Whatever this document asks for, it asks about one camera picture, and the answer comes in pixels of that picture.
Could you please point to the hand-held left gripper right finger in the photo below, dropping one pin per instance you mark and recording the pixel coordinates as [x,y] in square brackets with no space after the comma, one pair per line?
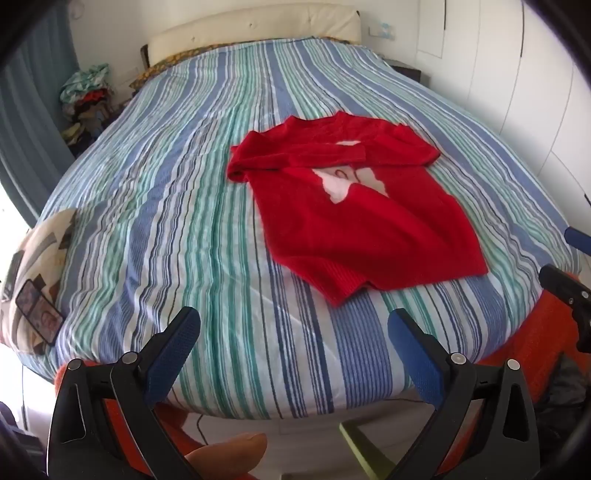
[418,357]

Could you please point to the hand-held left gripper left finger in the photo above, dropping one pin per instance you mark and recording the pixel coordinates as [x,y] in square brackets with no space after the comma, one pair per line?
[171,357]

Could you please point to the striped bedspread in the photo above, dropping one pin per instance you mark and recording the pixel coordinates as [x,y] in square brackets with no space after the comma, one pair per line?
[184,207]

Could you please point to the printed cushion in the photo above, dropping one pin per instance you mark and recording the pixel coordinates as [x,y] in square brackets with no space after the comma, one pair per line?
[41,249]

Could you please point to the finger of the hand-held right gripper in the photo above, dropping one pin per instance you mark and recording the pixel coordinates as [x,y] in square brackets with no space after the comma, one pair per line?
[565,286]
[579,239]

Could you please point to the blue-grey curtain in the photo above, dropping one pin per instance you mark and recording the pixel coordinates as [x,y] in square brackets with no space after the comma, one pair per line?
[32,106]

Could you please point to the cream padded headboard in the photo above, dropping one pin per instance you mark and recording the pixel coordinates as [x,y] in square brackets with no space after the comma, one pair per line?
[258,30]

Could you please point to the green plastic object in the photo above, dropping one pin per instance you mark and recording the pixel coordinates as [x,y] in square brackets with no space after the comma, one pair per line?
[364,450]

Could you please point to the white wall socket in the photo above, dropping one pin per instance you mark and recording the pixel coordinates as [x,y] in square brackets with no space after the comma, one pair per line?
[382,30]

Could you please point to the dark nightstand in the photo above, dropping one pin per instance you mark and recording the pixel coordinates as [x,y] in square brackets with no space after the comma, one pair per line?
[408,71]

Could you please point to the pile of mixed clothes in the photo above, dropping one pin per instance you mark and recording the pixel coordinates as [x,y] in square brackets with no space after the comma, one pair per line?
[85,99]

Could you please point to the red knitted sweater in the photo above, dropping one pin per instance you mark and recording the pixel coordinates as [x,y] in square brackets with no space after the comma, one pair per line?
[369,226]

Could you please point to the dark cloth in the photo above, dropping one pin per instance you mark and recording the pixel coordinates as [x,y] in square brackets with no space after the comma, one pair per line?
[570,383]

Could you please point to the orange garment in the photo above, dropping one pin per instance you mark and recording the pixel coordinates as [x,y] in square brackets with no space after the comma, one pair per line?
[531,332]

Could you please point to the person's left hand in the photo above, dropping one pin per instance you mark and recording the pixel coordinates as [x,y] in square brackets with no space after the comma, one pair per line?
[231,454]

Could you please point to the white wardrobe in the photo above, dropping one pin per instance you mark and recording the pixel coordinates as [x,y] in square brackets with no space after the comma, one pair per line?
[508,69]

